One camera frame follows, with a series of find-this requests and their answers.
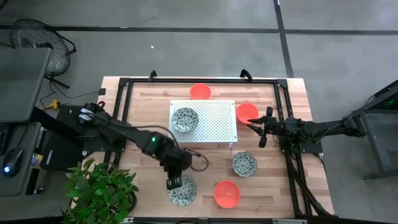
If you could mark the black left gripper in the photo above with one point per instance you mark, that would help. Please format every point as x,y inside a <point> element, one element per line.
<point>175,161</point>

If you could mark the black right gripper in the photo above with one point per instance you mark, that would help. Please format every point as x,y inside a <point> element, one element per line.
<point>268,124</point>

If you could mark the orange plastic mini bowl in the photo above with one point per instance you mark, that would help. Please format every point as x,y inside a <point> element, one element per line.
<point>227,194</point>
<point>200,91</point>
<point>245,110</point>

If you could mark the blue patterned ceramic bowl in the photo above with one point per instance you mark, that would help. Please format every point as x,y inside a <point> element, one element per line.
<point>185,119</point>
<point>186,194</point>
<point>244,164</point>

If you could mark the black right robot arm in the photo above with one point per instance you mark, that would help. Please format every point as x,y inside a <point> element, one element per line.
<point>326,127</point>

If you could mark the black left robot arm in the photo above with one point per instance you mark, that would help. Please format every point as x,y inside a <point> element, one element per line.
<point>124,132</point>

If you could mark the white perforated metal rack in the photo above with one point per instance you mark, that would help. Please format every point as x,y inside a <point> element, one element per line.
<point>217,124</point>

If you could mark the black table clamp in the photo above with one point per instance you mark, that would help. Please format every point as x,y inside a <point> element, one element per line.
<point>246,74</point>
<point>152,75</point>

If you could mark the green leafy potted plant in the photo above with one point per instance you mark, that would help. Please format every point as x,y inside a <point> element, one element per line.
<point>96,193</point>

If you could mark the small black square pad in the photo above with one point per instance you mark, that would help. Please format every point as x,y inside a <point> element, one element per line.
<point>102,91</point>

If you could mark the black Trossen control box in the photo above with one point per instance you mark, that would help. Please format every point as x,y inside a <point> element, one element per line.
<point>62,155</point>

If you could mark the flat black box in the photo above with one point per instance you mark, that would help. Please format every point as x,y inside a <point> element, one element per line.
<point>68,113</point>

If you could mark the grey metal stand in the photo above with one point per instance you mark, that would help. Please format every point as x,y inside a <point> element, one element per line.
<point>379,137</point>

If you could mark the yellow power plug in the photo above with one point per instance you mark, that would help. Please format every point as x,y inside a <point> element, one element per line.
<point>55,104</point>

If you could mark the yellow labelled packet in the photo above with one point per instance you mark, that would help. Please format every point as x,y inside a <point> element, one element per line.
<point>36,160</point>

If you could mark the grey desk surface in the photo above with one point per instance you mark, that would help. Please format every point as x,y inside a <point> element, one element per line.
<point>28,140</point>

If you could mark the black floor fan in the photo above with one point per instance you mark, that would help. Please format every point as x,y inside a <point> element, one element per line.
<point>59,62</point>

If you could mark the black computer mouse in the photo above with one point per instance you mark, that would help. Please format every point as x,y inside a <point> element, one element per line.
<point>12,161</point>

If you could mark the grey desk panel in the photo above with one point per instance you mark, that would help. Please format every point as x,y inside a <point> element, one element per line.
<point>21,84</point>

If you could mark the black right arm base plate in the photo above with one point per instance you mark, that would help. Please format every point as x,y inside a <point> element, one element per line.
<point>314,149</point>

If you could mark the black aluminium extrusion frame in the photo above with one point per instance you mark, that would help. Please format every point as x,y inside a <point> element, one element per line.
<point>202,80</point>

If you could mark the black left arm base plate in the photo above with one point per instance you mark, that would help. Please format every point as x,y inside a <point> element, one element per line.
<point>93,147</point>

